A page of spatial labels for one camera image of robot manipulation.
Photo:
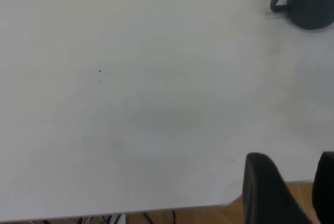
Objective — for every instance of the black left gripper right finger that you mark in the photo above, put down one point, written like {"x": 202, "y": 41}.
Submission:
{"x": 324, "y": 190}

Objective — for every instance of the dark grey ceramic mug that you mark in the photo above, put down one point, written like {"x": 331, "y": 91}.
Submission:
{"x": 310, "y": 7}

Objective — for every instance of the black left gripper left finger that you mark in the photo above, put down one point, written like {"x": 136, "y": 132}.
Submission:
{"x": 268, "y": 195}

